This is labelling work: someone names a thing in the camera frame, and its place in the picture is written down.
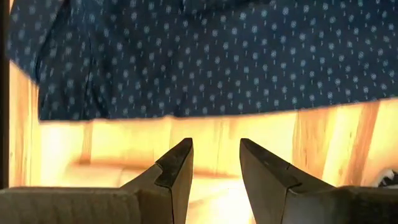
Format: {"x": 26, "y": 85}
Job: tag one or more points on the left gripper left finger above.
{"x": 161, "y": 193}

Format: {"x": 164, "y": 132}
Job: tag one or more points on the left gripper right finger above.
{"x": 273, "y": 193}

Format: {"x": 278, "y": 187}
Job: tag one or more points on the navy dotted shirt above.
{"x": 202, "y": 56}

